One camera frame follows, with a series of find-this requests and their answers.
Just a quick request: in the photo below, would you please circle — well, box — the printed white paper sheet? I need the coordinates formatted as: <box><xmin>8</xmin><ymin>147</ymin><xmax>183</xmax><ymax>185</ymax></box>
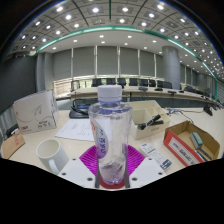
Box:
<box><xmin>54</xmin><ymin>118</ymin><xmax>96</xmax><ymax>143</ymax></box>

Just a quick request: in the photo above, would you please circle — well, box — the white ceramic mug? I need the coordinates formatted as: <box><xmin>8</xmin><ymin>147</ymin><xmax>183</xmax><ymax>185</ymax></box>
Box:
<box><xmin>35</xmin><ymin>138</ymin><xmax>71</xmax><ymax>176</ymax></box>

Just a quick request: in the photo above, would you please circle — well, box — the long curved conference desk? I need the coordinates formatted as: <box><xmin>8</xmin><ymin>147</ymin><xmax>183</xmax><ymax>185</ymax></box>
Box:
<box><xmin>69</xmin><ymin>85</ymin><xmax>224</xmax><ymax>108</ymax></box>

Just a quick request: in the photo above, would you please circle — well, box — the white remote control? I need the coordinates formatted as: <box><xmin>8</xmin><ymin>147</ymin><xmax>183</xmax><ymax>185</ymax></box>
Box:
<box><xmin>139</xmin><ymin>142</ymin><xmax>174</xmax><ymax>171</ymax></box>

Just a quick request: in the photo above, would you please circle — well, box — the flat brown cardboard envelope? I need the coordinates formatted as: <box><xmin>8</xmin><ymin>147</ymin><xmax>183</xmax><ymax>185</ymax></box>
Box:
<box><xmin>0</xmin><ymin>132</ymin><xmax>27</xmax><ymax>161</ymax></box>

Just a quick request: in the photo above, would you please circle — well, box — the row of black office chairs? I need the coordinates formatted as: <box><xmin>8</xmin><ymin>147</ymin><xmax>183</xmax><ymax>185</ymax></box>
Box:
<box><xmin>91</xmin><ymin>77</ymin><xmax>202</xmax><ymax>93</ymax></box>

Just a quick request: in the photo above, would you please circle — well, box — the black device with cable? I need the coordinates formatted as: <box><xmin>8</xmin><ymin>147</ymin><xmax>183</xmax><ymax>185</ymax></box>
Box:
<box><xmin>4</xmin><ymin>123</ymin><xmax>20</xmax><ymax>138</ymax></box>

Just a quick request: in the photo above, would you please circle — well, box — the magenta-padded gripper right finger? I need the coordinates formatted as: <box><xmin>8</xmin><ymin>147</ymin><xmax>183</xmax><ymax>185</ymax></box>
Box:
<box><xmin>122</xmin><ymin>143</ymin><xmax>167</xmax><ymax>189</ymax></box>

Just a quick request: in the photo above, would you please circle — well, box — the black desktop microphone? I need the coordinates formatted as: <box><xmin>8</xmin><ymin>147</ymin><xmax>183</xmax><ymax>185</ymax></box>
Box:
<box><xmin>202</xmin><ymin>105</ymin><xmax>214</xmax><ymax>117</ymax></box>

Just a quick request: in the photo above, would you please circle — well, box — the black desk phone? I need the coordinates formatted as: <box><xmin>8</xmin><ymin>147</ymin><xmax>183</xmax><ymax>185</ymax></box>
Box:
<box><xmin>68</xmin><ymin>98</ymin><xmax>98</xmax><ymax>120</ymax></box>

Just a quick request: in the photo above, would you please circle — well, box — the beige desk organizer box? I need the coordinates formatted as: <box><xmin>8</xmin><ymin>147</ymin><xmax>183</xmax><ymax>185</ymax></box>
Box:
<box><xmin>127</xmin><ymin>99</ymin><xmax>171</xmax><ymax>141</ymax></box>

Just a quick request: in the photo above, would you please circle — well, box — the grey-green board eraser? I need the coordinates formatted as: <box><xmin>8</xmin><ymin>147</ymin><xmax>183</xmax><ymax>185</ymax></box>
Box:
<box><xmin>189</xmin><ymin>131</ymin><xmax>204</xmax><ymax>150</ymax></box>

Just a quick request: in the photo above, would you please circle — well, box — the open cardboard box red side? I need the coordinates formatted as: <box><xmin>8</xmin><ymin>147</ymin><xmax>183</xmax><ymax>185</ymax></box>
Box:
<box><xmin>162</xmin><ymin>119</ymin><xmax>221</xmax><ymax>167</ymax></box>

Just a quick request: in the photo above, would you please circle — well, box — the white carton box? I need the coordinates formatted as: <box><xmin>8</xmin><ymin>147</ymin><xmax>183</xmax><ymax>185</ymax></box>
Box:
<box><xmin>12</xmin><ymin>89</ymin><xmax>60</xmax><ymax>136</ymax></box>

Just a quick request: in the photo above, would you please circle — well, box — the clear plastic water bottle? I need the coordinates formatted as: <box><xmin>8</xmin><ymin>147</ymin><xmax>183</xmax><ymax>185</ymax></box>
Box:
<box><xmin>87</xmin><ymin>84</ymin><xmax>134</xmax><ymax>186</ymax></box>

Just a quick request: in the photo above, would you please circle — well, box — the black marker pen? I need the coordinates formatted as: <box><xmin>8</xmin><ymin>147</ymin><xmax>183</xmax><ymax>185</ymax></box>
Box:
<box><xmin>196</xmin><ymin>147</ymin><xmax>213</xmax><ymax>163</ymax></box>

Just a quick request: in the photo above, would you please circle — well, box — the black stapler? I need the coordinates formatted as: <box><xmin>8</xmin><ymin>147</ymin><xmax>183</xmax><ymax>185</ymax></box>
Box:
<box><xmin>136</xmin><ymin>113</ymin><xmax>165</xmax><ymax>131</ymax></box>

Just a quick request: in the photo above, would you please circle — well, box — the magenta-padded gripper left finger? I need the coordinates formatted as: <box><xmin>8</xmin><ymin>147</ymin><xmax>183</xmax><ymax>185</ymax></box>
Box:
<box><xmin>57</xmin><ymin>144</ymin><xmax>101</xmax><ymax>190</ymax></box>

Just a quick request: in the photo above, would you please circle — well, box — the group of ceiling lights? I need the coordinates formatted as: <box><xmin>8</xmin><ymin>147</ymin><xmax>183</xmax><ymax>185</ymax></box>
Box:
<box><xmin>19</xmin><ymin>1</ymin><xmax>224</xmax><ymax>78</ymax></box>

